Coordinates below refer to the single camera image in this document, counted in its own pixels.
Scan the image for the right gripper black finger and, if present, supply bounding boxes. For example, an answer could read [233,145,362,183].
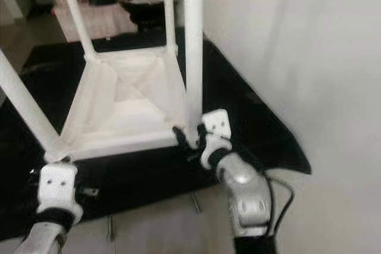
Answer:
[171,124,193,152]

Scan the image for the white plastic table top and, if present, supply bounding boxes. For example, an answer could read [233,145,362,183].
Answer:
[44,45,207,164]

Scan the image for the black tablecloth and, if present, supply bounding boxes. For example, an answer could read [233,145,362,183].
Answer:
[0,26,312,244]

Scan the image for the black round basin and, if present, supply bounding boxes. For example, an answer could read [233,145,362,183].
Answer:
[118,0,180,33]

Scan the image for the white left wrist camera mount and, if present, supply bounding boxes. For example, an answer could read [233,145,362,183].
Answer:
[37,161,83,226]

